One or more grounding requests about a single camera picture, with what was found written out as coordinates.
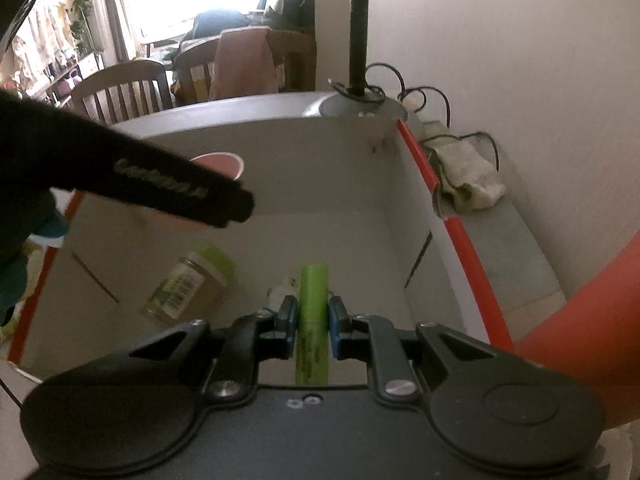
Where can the green potted plant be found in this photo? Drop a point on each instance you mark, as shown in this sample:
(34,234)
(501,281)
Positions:
(80,12)

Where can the sofa with clothes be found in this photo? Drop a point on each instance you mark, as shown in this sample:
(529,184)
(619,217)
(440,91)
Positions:
(291,15)

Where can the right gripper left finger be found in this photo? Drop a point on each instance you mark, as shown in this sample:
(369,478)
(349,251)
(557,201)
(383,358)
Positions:
(241,348)

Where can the dark wooden chair right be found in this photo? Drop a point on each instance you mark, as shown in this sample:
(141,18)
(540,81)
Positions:
(294,55)

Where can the green highlighter marker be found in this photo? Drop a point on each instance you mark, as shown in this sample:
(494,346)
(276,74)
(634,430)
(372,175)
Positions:
(312,334)

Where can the white crumpled cloth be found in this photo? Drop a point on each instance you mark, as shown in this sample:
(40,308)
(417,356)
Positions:
(468,167)

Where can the pink paper cup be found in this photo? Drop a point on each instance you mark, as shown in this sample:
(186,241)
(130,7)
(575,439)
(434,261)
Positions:
(225,165)

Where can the grey desk lamp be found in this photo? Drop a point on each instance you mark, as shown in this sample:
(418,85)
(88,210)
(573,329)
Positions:
(357,98)

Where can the dark wooden chair left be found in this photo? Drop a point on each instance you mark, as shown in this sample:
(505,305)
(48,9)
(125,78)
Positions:
(123,92)

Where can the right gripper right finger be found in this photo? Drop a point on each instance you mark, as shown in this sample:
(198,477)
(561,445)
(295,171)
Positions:
(386,350)

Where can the pink cloth on chair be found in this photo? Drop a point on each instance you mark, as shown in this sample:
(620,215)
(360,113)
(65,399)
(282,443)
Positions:
(243,64)

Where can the red cardboard box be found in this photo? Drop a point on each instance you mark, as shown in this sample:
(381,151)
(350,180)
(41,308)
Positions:
(354,194)

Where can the green lid clear jar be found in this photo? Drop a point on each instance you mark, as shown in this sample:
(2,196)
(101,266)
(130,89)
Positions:
(192,287)

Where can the dark wooden chair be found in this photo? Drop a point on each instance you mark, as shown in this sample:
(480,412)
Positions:
(294,55)
(123,92)

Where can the blue gloved hand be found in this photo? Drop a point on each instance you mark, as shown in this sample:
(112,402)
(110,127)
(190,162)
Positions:
(21,267)

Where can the white tv cabinet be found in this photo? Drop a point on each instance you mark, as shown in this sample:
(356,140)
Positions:
(56,91)

